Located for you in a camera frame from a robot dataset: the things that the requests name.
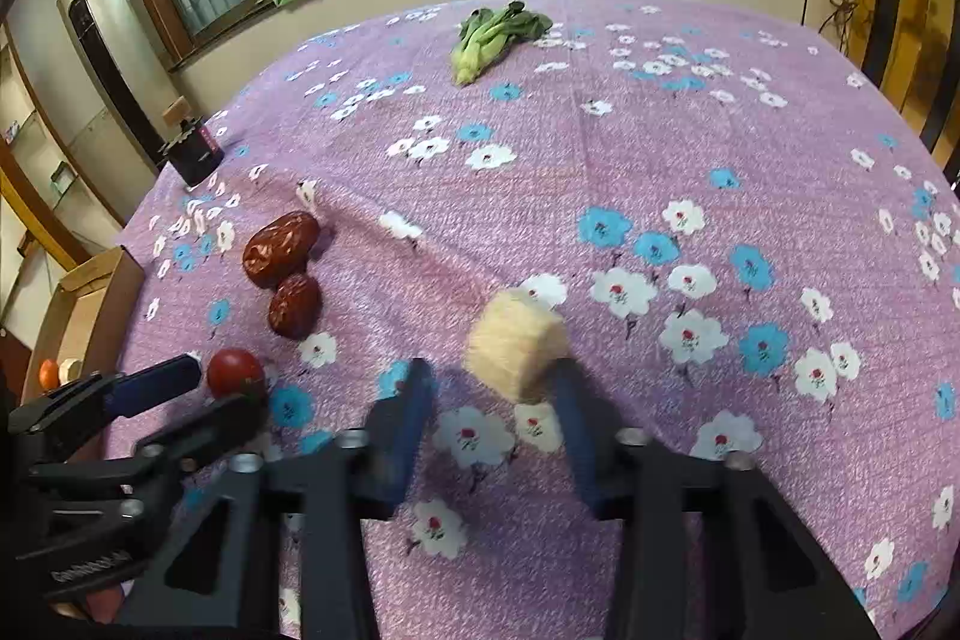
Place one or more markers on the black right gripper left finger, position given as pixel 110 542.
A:
pixel 218 574

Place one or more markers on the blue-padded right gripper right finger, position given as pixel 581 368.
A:
pixel 708 549

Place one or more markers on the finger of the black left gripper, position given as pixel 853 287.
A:
pixel 187 440
pixel 112 392

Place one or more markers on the orange tangerine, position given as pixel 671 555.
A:
pixel 48 375

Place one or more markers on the red cherry tomato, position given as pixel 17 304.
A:
pixel 234 371

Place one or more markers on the small dark red jujube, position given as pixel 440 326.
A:
pixel 295 307

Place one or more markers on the white yam chunk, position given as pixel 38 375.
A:
pixel 70 370
pixel 512 344

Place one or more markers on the large dark red jujube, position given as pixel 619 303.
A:
pixel 280 249

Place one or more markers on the cardboard tray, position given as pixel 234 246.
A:
pixel 87 319

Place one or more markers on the black holder with cork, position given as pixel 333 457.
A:
pixel 193 153

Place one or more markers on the purple floral tablecloth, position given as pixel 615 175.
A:
pixel 721 219

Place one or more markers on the white standing air conditioner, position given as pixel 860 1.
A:
pixel 125 70

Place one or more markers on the green bok choy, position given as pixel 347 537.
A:
pixel 487 36

